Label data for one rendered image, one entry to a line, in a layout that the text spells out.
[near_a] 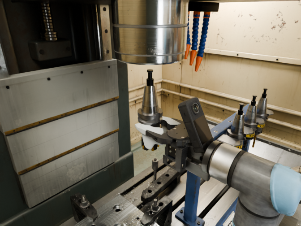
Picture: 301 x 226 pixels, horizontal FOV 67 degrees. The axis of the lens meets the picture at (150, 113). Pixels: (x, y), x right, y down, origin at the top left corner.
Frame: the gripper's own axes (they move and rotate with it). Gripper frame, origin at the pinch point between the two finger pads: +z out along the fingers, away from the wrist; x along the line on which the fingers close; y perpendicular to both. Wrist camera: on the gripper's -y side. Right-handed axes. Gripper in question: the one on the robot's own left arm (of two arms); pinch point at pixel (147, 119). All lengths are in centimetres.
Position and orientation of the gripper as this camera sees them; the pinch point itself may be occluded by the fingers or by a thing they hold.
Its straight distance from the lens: 58.7
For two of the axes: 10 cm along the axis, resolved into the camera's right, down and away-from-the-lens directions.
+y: -0.1, 9.1, 4.1
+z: -7.3, -2.9, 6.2
